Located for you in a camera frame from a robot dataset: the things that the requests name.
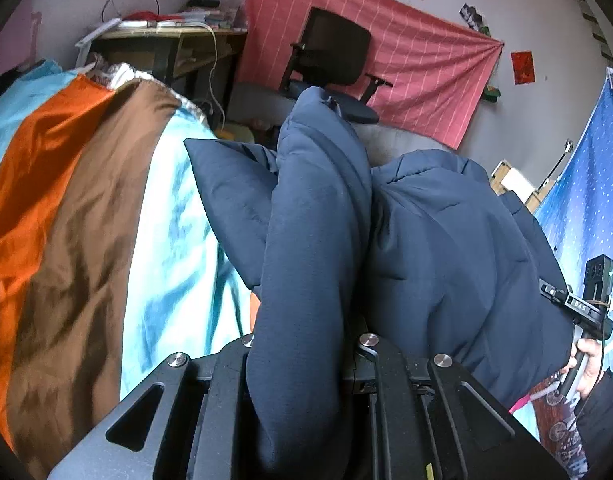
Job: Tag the black office chair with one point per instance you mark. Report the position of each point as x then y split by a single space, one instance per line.
336 45

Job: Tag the pink cloth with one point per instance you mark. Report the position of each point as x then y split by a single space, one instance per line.
520 403

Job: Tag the blue printed backdrop cloth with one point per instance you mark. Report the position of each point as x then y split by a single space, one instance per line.
576 185

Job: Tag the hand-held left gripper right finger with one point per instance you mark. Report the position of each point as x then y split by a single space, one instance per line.
381 375

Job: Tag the person's right hand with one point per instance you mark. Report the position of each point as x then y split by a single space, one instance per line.
592 365

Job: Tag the wooden desk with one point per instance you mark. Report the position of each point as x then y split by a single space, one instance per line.
186 35

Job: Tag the person's right forearm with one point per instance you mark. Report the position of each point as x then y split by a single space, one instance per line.
601 425

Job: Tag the black and white wall photo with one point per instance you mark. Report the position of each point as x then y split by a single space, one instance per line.
475 19

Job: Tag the red wall cloth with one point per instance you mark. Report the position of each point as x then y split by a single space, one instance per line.
426 60

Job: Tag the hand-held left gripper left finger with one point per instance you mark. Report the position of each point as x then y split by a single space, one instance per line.
226 375

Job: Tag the stack of books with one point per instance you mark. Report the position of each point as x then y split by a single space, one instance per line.
211 17

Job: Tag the striped orange brown blue bedsheet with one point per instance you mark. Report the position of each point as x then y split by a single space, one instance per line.
86 210

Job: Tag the yellow object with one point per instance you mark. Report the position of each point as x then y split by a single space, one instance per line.
234 135

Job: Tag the black stand pole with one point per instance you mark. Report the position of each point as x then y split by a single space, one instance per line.
556 165

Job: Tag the red paper square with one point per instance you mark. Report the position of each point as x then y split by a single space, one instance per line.
522 67

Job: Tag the white flat box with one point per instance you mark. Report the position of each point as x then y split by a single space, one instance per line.
134 23

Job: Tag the white patterned cloth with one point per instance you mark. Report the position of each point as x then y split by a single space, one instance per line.
121 72

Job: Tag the red booklet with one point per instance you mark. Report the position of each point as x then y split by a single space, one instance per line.
159 17

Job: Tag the navy padded jacket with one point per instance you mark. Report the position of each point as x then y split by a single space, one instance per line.
436 235

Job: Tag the green red wall ornament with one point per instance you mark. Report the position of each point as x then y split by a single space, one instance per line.
491 94

